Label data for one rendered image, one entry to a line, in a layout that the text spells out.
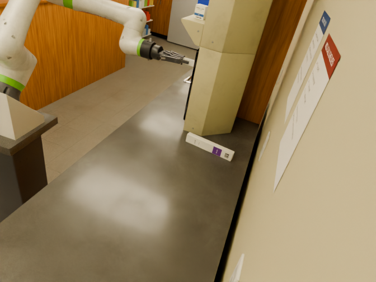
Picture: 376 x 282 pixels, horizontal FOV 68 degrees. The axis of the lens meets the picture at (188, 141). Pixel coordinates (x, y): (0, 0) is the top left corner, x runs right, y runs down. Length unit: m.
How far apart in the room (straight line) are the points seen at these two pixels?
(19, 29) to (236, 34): 0.92
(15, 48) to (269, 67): 1.27
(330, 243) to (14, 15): 1.35
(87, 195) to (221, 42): 0.87
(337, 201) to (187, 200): 0.93
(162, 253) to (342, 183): 0.78
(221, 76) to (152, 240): 0.83
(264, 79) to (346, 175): 1.51
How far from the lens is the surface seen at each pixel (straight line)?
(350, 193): 0.25
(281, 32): 1.68
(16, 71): 1.49
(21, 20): 1.41
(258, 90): 1.77
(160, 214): 1.08
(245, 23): 1.38
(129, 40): 1.54
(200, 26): 1.37
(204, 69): 1.40
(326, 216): 0.28
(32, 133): 1.49
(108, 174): 1.22
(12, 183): 1.68
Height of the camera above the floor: 1.76
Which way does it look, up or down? 33 degrees down
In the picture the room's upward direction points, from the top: 12 degrees clockwise
